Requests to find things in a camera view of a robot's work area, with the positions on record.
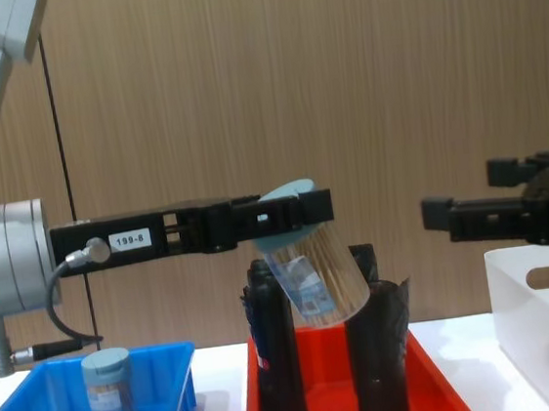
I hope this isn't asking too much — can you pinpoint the white plastic bin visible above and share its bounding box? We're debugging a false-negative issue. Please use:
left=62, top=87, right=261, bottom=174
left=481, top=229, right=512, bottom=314
left=483, top=241, right=549, bottom=411

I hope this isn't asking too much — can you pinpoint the red plastic bin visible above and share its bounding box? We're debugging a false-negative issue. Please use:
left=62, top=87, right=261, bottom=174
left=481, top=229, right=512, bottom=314
left=232, top=314, right=474, bottom=411

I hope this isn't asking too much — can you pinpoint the clear toothpick jar blue lid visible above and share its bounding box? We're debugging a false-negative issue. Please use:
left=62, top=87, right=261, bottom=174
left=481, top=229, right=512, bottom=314
left=246, top=172, right=374, bottom=337
left=79, top=345, right=141, bottom=411

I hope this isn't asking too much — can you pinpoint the thin black hanging cable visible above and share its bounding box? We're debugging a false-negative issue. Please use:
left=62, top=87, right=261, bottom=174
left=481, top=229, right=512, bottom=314
left=35, top=29, right=100, bottom=347

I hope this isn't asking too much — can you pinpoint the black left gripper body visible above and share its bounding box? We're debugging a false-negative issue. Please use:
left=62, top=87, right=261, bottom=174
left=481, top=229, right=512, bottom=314
left=48, top=195, right=241, bottom=280

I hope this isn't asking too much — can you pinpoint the dark cable with silver plug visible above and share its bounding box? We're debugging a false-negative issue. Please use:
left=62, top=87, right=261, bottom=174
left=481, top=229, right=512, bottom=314
left=0, top=234, right=124, bottom=365

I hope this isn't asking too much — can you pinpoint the black cylinder bottle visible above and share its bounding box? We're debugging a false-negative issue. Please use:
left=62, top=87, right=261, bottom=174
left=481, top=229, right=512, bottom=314
left=236, top=256, right=310, bottom=411
left=339, top=275, right=426, bottom=411
left=347, top=242, right=380, bottom=288

